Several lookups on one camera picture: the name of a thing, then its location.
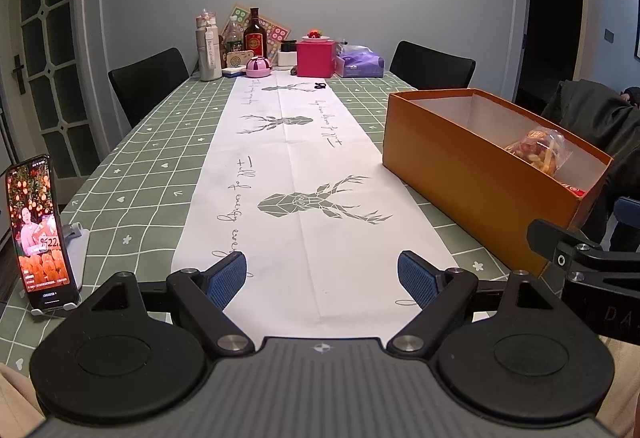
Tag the small beige radio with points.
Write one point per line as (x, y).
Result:
(239, 60)

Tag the black chair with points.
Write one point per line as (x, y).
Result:
(432, 65)
(150, 82)

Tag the person's left leg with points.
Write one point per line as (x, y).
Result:
(17, 393)

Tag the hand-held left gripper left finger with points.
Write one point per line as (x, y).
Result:
(227, 279)

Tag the small white box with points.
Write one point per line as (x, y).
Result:
(287, 59)

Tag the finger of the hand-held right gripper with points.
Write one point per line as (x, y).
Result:
(629, 210)
(550, 238)

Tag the brown liquor bottle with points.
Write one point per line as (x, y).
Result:
(255, 40)

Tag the pink gift box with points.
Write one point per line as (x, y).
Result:
(315, 60)

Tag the person's right leg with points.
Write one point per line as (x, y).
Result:
(622, 378)

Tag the pink round gadget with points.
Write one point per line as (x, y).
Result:
(259, 67)

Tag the smartphone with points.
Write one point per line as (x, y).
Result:
(37, 238)

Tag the white dish with red ornament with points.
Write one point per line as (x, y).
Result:
(315, 36)

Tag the small black box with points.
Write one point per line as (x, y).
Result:
(289, 46)

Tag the clear plastic bottle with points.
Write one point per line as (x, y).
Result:
(232, 37)

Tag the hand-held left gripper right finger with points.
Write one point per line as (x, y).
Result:
(417, 280)

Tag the narrow red snack packet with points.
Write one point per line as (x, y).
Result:
(572, 190)

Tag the person's leg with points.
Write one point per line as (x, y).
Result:
(622, 378)
(17, 393)

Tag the white deer print table runner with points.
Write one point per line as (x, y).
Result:
(300, 157)

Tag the flat blue white box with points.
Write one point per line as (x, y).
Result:
(233, 72)

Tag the dotted pattern card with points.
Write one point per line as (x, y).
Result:
(277, 35)

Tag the wall switch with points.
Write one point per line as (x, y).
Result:
(609, 35)

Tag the orange cardboard box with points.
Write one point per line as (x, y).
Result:
(450, 167)

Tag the purple tissue pack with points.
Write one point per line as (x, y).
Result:
(360, 62)

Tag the clear bag of mixed snacks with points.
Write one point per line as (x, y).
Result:
(542, 150)

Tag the grey water flask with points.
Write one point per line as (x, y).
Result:
(209, 57)

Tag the glass panel door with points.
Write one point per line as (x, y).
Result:
(50, 67)

